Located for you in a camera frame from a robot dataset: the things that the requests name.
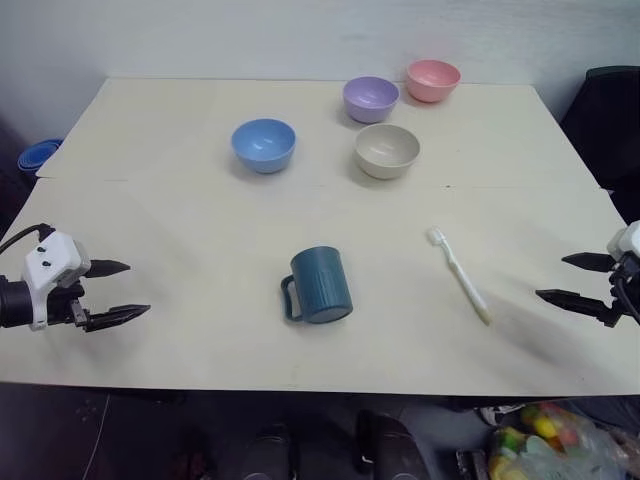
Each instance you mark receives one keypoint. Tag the plastic bag of colourful toys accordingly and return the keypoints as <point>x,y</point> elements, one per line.
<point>560,445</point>

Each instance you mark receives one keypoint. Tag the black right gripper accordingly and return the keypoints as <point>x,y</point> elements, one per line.
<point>631,270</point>

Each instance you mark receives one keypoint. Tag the white toothbrush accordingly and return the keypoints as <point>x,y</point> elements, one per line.
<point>465,282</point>

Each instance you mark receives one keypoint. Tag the purple plastic bowl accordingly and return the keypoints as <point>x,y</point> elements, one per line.
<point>371,102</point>

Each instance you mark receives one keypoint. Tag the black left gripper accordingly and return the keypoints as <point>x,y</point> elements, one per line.
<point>62,305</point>

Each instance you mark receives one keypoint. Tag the pink plastic bowl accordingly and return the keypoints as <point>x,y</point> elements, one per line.
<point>432,82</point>

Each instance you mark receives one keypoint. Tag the beige plastic bowl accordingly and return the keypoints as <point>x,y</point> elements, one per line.
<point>386,152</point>

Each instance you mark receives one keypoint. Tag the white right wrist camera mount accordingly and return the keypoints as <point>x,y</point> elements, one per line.
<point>625,240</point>

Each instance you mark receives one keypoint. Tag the blue plastic bowl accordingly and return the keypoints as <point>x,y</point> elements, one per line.
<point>262,147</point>

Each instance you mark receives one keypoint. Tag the dark rounded shape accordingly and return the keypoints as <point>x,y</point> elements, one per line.
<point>272,452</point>
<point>390,447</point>

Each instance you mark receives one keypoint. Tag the teal ribbed plastic mug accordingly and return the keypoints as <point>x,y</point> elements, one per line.
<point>322,285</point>

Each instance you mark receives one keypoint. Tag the black chair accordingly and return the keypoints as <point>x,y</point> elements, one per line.
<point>607,130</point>

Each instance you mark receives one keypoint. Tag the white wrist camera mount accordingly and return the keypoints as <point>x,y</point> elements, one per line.
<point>625,240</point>
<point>52,252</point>

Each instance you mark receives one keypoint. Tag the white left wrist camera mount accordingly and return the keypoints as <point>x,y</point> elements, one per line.
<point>52,252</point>

